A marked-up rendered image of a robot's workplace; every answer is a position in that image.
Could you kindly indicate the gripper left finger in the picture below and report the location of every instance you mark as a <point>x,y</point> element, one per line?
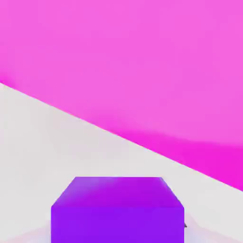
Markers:
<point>40,236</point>

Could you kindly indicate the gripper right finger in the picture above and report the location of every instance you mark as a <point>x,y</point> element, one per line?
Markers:
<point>191,233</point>

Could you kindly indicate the small purple cube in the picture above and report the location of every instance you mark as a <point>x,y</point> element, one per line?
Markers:
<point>117,218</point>

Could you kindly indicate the large pink box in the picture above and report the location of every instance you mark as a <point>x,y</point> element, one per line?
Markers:
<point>132,66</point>

